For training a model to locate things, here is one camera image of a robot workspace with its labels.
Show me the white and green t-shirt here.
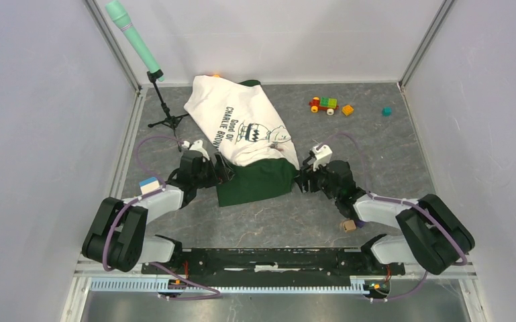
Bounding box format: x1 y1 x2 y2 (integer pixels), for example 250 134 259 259
184 75 299 207

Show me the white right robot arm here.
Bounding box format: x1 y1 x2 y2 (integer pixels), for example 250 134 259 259
295 156 476 275

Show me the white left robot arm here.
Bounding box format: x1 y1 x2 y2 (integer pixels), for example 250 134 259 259
81 150 234 274

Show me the teal small cube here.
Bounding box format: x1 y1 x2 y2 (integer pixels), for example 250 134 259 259
382 107 392 117

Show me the black tripod stand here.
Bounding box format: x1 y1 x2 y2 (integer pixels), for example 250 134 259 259
146 69 189 139

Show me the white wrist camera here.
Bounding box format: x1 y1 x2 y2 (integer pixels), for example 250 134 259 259
310 143 333 172
180 140 211 161

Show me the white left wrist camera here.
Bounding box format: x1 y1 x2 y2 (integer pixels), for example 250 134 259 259
180 140 211 161

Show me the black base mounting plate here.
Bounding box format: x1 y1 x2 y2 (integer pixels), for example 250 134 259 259
165 248 405 287

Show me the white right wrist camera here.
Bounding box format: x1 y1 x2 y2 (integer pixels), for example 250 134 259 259
310 143 333 172

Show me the colourful toy brick train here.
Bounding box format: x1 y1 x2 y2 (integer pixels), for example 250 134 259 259
309 97 340 115

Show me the blue and white toy brick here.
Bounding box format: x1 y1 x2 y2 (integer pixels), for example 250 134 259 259
139 176 160 195

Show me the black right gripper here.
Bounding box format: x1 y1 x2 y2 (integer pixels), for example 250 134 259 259
293 157 340 201

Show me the orange toy brick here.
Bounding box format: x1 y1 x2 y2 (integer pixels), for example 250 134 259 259
341 105 354 116

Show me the mint green microphone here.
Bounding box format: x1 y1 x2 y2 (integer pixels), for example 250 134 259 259
105 1 164 83

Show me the wooden letter cube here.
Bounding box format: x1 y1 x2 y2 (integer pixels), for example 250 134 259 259
340 219 357 233

